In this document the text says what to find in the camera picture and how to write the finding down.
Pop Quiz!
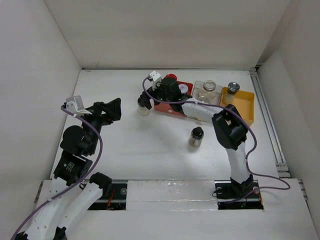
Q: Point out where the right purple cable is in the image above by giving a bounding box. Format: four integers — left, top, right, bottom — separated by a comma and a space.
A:
142, 76, 291, 204

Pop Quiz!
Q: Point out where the black-capped spice bottle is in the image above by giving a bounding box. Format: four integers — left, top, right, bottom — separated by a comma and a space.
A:
188, 126, 204, 148

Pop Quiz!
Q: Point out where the wide clear glass jar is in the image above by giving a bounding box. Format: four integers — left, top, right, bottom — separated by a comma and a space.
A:
198, 96, 211, 104

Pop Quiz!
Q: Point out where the red-capped sauce bottle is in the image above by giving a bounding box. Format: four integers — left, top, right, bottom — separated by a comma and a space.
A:
165, 73, 178, 80

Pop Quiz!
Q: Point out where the small white bottle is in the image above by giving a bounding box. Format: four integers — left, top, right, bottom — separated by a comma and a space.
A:
222, 82, 240, 105

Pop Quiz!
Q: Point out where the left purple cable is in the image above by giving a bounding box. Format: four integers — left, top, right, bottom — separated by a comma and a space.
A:
11, 106, 104, 240

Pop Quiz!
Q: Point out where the yellow tray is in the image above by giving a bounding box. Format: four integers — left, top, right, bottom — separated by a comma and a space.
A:
231, 90, 255, 126

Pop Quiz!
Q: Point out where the clear plastic tray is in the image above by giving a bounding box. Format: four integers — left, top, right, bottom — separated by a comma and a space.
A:
192, 80, 223, 105

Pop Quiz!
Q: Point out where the silver-lid brown spice jar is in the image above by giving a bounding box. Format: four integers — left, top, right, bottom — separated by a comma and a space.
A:
178, 83, 189, 94

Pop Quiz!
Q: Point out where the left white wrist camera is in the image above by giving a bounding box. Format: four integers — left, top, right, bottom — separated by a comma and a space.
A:
62, 95, 87, 116

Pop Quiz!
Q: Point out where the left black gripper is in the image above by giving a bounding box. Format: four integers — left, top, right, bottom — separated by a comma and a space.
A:
79, 97, 121, 154

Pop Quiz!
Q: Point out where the black-capped glass bottle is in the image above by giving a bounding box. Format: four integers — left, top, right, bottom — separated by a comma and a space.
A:
137, 98, 150, 117

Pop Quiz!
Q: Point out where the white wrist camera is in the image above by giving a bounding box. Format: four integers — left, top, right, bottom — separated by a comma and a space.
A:
62, 95, 87, 116
148, 70, 162, 91

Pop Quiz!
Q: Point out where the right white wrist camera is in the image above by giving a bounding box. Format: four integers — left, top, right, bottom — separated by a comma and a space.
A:
148, 70, 162, 91

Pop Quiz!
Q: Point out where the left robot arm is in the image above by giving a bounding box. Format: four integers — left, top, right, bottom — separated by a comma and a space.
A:
12, 95, 122, 240

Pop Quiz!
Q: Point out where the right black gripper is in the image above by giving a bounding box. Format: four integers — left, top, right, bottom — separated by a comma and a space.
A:
140, 80, 172, 110

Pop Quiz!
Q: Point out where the purple cable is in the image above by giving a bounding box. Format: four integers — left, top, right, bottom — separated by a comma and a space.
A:
11, 106, 104, 240
142, 76, 291, 204

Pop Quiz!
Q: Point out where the red tray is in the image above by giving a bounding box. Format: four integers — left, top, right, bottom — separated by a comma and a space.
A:
154, 81, 194, 118

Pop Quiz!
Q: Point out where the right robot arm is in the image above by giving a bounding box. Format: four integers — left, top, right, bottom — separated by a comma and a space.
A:
138, 74, 254, 198

